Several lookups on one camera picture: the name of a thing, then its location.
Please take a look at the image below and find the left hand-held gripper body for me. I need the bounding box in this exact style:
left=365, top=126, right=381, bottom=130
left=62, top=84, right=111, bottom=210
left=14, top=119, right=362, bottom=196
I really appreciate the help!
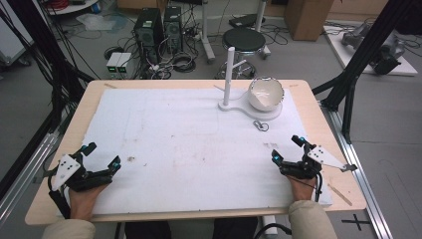
left=50, top=152, right=114, bottom=193

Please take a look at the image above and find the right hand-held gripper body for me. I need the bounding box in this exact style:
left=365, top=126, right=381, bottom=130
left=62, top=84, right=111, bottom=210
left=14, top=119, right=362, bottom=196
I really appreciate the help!
left=279, top=144, right=359, bottom=180

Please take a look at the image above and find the person's right hand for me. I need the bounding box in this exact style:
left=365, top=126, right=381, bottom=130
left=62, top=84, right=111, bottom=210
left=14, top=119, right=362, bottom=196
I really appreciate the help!
left=286, top=174, right=318, bottom=202

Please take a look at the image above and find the person's left hand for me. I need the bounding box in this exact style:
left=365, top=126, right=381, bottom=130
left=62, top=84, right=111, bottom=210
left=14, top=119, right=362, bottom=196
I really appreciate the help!
left=67, top=183, right=109, bottom=221

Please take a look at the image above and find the tan tape strip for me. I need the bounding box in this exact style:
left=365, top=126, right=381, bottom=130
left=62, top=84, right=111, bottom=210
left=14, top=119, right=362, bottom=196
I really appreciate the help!
left=327, top=183, right=353, bottom=207

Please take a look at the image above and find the white eggshell-shaped bowl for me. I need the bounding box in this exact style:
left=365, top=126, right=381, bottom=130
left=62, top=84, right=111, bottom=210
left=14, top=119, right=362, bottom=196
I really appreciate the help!
left=247, top=76, right=286, bottom=113

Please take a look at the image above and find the white table leg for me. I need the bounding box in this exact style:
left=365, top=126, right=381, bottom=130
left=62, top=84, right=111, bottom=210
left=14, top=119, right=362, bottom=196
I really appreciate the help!
left=261, top=214, right=279, bottom=237

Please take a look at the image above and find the white foam mat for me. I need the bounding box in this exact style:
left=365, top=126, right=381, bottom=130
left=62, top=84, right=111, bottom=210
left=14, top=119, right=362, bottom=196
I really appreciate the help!
left=64, top=87, right=333, bottom=216

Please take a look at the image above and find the white box with green light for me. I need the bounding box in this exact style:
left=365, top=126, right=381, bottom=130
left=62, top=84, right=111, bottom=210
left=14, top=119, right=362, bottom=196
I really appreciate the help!
left=105, top=52, right=122, bottom=74
left=115, top=52, right=132, bottom=75

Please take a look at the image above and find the black round stool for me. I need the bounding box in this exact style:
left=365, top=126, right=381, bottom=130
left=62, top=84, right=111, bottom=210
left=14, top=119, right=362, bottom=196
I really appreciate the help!
left=217, top=27, right=269, bottom=80

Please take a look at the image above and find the brown cardboard box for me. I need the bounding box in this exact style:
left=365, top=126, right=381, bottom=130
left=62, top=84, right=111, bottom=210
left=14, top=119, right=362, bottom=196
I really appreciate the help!
left=284, top=0, right=335, bottom=42

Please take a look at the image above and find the grey device on board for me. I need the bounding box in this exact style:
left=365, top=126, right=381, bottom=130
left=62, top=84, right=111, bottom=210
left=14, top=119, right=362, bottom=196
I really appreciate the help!
left=340, top=22, right=406, bottom=76

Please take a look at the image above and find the white board on floor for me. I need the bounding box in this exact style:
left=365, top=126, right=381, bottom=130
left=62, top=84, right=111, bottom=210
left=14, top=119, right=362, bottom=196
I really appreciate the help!
left=322, top=24, right=419, bottom=77

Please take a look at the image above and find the clear plastic sheet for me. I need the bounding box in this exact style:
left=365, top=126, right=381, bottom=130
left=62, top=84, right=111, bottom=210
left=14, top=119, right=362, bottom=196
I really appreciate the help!
left=75, top=13, right=117, bottom=33

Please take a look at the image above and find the white desk leg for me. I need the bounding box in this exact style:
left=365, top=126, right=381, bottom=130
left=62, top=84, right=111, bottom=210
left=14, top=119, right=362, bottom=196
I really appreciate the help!
left=199, top=0, right=217, bottom=65
left=254, top=0, right=272, bottom=60

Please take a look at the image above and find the black flat case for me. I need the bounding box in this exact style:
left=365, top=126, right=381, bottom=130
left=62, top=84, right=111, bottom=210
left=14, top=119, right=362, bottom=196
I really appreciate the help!
left=228, top=13, right=267, bottom=30

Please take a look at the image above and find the large black computer tower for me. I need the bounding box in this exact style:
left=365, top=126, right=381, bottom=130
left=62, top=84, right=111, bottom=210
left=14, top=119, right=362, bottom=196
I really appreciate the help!
left=133, top=7, right=166, bottom=56

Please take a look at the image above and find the white cabinet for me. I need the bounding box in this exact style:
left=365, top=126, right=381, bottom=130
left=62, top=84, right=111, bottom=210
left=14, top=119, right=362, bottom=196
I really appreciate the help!
left=0, top=0, right=35, bottom=67

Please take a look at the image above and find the white round table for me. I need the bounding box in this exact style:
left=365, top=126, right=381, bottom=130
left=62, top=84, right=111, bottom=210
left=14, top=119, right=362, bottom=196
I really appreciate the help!
left=45, top=0, right=102, bottom=17

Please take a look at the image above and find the small black computer tower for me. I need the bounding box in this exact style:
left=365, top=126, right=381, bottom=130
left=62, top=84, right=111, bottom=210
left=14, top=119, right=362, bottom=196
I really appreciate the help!
left=163, top=5, right=184, bottom=54

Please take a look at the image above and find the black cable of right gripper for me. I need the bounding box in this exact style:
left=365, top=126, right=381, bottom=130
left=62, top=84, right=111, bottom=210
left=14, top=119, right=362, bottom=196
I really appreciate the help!
left=314, top=171, right=324, bottom=203

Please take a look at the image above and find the metal key ring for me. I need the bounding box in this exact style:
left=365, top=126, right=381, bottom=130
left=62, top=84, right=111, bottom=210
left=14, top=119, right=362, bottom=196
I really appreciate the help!
left=253, top=119, right=270, bottom=132

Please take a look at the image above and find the aluminium rail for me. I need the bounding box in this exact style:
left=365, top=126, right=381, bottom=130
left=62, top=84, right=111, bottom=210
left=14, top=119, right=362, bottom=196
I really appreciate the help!
left=0, top=127, right=64, bottom=228
left=318, top=101, right=395, bottom=239

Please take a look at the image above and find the black floor cable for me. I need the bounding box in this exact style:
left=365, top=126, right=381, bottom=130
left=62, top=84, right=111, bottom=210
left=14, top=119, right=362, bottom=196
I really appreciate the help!
left=253, top=222, right=294, bottom=239

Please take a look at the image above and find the white stand with post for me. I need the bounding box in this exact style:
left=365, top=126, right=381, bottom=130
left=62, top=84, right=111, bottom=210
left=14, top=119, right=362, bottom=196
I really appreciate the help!
left=217, top=46, right=284, bottom=121

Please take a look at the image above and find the black metal frame with cables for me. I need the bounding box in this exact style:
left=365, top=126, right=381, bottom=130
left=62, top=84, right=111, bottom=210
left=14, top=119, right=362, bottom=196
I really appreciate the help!
left=0, top=0, right=96, bottom=200

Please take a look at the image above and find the black metal frame stand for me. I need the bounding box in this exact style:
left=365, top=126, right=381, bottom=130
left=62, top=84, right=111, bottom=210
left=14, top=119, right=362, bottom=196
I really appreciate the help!
left=312, top=0, right=422, bottom=145

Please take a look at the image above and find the coiled black cable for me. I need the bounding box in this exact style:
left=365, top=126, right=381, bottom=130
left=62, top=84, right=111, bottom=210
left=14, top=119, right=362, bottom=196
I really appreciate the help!
left=171, top=52, right=197, bottom=74

